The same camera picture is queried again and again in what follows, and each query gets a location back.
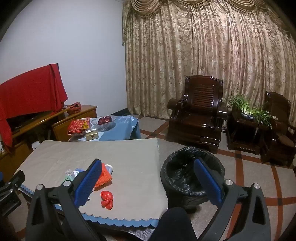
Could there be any person's dark trouser leg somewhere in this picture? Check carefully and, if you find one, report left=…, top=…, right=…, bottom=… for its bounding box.
left=149, top=207, right=192, bottom=241

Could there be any dark wooden side table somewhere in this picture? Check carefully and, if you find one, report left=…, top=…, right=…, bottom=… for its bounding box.
left=227, top=109, right=266, bottom=157

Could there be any wooden cabinet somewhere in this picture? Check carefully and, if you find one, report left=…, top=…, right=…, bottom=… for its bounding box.
left=51, top=105, right=98, bottom=142

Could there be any red plastic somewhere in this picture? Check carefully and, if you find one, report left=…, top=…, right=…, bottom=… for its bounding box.
left=100, top=190, right=114, bottom=210

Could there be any red cloth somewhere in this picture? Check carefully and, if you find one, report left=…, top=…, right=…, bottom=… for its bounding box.
left=0, top=63, right=68, bottom=147

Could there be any white and blue box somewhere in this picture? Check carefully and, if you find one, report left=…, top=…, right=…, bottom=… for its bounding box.
left=73, top=168, right=86, bottom=180

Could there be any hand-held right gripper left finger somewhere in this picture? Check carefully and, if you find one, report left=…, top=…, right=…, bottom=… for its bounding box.
left=26, top=159, right=102, bottom=241

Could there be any wooden television stand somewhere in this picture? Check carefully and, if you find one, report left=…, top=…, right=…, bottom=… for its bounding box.
left=0, top=108, right=67, bottom=183

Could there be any blue scalloped tablecloth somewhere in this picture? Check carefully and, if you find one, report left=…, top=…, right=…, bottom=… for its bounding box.
left=20, top=185, right=162, bottom=230

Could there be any glass tray of red packets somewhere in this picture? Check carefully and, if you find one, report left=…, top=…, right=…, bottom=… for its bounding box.
left=68, top=117, right=90, bottom=136

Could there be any beige patterned curtain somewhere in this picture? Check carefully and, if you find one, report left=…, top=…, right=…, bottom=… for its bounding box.
left=122, top=0, right=296, bottom=149

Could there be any red basket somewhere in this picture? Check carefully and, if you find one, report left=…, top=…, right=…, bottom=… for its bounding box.
left=66, top=102, right=82, bottom=114

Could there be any orange foam net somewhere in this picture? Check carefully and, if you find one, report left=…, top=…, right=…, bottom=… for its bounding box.
left=94, top=163, right=113, bottom=187

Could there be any black lined waste bin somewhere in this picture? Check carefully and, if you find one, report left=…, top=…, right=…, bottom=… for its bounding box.
left=160, top=146, right=225, bottom=212

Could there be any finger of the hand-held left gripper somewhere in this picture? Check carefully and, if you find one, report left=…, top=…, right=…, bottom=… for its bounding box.
left=0, top=170, right=25, bottom=197

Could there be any grey tablecloth table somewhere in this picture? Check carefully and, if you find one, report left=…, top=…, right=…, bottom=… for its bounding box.
left=14, top=138, right=168, bottom=220

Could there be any glass fruit bowl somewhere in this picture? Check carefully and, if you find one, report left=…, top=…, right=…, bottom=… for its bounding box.
left=92, top=114, right=116, bottom=131

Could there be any cushioned dark wooden armchair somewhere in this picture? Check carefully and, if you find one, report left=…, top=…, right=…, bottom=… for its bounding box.
left=260, top=91, right=296, bottom=168

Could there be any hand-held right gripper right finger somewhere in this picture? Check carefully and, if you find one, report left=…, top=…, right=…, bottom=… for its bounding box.
left=194, top=158, right=271, bottom=241

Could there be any potted green plant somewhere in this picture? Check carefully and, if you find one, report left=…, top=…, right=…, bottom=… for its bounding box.
left=228, top=94, right=278, bottom=129

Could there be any black television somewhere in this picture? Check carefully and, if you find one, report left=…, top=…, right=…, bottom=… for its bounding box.
left=6, top=111, right=50, bottom=133

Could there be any gold tissue box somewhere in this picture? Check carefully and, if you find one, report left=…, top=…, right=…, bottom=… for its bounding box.
left=85, top=130, right=99, bottom=141

